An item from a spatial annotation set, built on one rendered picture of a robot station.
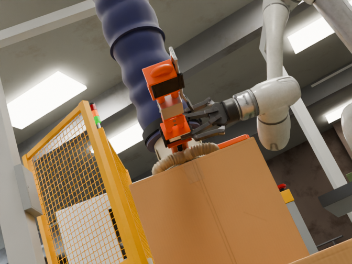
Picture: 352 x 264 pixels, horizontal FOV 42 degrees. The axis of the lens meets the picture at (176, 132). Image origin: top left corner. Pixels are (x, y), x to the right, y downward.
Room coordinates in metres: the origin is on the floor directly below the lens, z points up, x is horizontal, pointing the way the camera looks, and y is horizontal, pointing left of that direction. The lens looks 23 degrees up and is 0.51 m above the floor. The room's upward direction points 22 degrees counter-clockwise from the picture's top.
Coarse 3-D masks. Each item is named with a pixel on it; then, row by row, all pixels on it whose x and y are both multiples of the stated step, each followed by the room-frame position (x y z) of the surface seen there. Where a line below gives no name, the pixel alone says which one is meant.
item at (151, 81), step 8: (160, 64) 0.95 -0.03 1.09; (144, 72) 0.95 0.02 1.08; (152, 80) 0.95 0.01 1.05; (160, 80) 0.95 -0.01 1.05; (168, 80) 0.96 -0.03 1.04; (176, 80) 0.98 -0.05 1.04; (152, 88) 0.97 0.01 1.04; (160, 88) 0.98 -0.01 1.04; (168, 88) 1.00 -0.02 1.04; (176, 88) 1.01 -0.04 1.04; (152, 96) 1.03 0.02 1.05; (160, 96) 1.03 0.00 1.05
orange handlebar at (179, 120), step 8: (168, 64) 0.94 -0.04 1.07; (152, 72) 0.94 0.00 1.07; (160, 72) 0.94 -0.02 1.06; (168, 72) 0.95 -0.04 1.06; (176, 96) 1.09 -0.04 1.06; (168, 120) 1.21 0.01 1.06; (176, 120) 1.23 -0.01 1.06; (184, 120) 1.25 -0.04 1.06; (168, 128) 1.27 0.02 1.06; (240, 136) 1.64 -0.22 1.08; (248, 136) 1.65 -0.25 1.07; (184, 144) 1.45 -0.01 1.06; (224, 144) 1.63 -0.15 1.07; (232, 144) 1.64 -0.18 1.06
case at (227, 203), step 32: (192, 160) 1.28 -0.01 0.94; (224, 160) 1.29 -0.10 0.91; (256, 160) 1.29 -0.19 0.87; (160, 192) 1.28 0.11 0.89; (192, 192) 1.28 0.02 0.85; (224, 192) 1.28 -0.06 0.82; (256, 192) 1.29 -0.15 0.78; (160, 224) 1.28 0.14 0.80; (192, 224) 1.28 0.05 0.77; (224, 224) 1.28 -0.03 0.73; (256, 224) 1.29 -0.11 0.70; (288, 224) 1.29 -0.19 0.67; (160, 256) 1.28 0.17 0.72; (192, 256) 1.28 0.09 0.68; (224, 256) 1.28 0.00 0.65; (256, 256) 1.29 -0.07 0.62; (288, 256) 1.29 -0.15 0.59
